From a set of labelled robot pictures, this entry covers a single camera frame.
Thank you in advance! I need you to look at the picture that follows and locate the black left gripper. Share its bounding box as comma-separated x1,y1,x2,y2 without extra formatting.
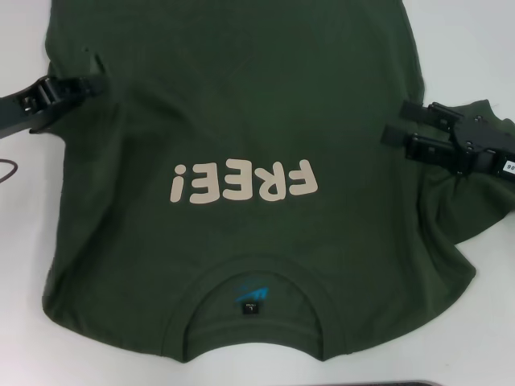
0,75,108,140

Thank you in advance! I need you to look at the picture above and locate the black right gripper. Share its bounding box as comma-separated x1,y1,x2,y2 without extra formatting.
381,100,515,178

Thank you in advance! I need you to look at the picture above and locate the dark green FREE T-shirt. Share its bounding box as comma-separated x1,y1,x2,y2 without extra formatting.
39,0,515,359

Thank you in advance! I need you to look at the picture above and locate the thin dark wrist cable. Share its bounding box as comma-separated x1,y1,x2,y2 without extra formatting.
0,158,19,184

